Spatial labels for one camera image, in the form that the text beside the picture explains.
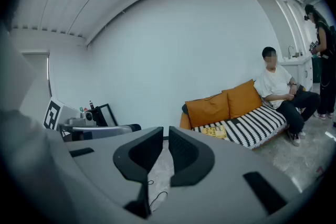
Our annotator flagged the white sink cabinet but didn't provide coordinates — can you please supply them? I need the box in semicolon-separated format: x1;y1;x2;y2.
278;56;313;92

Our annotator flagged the black framed box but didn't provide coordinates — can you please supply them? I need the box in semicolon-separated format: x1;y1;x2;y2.
91;103;118;127

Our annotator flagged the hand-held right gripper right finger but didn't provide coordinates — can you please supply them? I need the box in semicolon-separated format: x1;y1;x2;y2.
167;125;216;188

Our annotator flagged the orange cushion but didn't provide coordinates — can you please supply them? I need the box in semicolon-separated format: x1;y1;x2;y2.
222;79;263;119
185;91;230;129

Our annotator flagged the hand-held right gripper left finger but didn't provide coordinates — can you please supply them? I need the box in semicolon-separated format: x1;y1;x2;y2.
112;126;164;220

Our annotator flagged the yellow book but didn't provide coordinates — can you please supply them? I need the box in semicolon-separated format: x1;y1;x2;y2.
201;125;228;140

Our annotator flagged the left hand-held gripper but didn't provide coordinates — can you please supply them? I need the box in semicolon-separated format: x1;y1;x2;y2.
43;99;143;143

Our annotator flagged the thin black cable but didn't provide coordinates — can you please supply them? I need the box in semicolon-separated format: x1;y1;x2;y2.
146;179;169;205

